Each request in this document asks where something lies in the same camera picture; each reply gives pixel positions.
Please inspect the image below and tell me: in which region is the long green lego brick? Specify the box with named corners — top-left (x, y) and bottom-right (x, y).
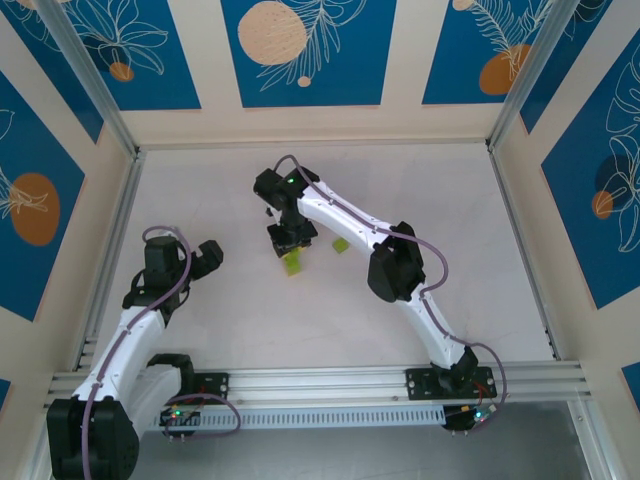
top-left (281, 248), bottom-right (305, 277)

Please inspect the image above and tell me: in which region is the circuit board with green LED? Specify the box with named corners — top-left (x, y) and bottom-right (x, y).
top-left (442, 403), bottom-right (500, 435)
top-left (158, 405), bottom-right (204, 441)

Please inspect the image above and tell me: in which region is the grey metal sheet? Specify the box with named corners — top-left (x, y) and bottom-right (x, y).
top-left (119, 399), bottom-right (591, 480)

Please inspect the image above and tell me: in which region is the aluminium table side rail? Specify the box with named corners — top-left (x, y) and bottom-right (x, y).
top-left (72, 149), bottom-right (149, 374)
top-left (487, 147), bottom-right (564, 364)

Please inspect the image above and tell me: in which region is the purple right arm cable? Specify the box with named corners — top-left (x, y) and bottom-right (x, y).
top-left (274, 153), bottom-right (510, 414)

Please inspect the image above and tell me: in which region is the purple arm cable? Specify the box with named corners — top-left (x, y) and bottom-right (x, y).
top-left (274, 153), bottom-right (510, 414)
top-left (79, 224), bottom-right (242, 480)

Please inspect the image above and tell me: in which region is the blue floral wall panel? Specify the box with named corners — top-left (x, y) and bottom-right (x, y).
top-left (221, 0), bottom-right (387, 109)
top-left (0, 69), bottom-right (87, 324)
top-left (519, 0), bottom-right (619, 135)
top-left (58, 0), bottom-right (202, 112)
top-left (541, 44), bottom-right (640, 312)
top-left (421, 0), bottom-right (546, 106)
top-left (0, 9), bottom-right (105, 145)

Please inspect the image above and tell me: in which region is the wide aluminium mounting rail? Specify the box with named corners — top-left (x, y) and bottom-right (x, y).
top-left (42, 362), bottom-right (594, 414)

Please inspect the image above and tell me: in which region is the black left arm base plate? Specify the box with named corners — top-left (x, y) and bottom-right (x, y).
top-left (192, 372), bottom-right (231, 404)

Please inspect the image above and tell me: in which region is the grey slotted cable duct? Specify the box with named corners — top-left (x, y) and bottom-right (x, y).
top-left (149, 403), bottom-right (446, 431)

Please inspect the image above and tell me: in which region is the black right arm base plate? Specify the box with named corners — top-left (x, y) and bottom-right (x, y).
top-left (405, 367), bottom-right (496, 401)

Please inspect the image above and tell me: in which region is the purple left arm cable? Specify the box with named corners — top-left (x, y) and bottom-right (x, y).
top-left (79, 224), bottom-right (242, 480)

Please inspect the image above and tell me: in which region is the aluminium frame post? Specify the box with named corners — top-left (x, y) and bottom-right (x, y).
top-left (485, 0), bottom-right (576, 151)
top-left (34, 0), bottom-right (141, 159)
top-left (567, 399), bottom-right (619, 480)
top-left (14, 414), bottom-right (56, 480)

